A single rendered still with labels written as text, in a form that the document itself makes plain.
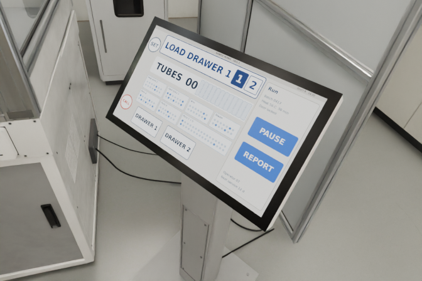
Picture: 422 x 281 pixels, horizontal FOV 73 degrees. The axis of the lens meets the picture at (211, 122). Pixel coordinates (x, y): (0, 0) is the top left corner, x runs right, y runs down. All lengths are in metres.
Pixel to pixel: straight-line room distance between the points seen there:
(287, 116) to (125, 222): 1.32
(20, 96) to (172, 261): 1.06
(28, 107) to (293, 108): 0.68
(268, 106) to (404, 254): 1.56
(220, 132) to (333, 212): 1.44
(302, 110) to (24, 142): 0.77
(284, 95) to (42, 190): 0.89
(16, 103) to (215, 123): 0.53
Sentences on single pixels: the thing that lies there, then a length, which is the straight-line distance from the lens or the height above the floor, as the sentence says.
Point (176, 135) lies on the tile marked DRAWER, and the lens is 0.69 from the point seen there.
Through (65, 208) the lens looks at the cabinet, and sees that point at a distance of 1.24.
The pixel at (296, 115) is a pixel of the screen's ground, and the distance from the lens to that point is 0.60.
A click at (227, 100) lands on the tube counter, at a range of 0.65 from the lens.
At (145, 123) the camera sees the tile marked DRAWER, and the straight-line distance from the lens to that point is 0.75.
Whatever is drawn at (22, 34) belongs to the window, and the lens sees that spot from 0.97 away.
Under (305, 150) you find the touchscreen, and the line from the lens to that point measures 0.59.
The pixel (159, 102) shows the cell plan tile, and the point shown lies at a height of 1.05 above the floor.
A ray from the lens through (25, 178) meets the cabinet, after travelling 1.13.
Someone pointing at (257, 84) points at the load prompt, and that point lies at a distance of 0.63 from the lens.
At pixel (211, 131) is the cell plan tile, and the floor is 1.05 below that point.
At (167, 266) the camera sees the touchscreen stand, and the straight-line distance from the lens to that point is 1.58.
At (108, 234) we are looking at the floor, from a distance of 1.74.
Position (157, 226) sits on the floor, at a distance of 1.72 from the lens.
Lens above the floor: 1.48
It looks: 40 degrees down
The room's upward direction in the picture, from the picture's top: 6 degrees clockwise
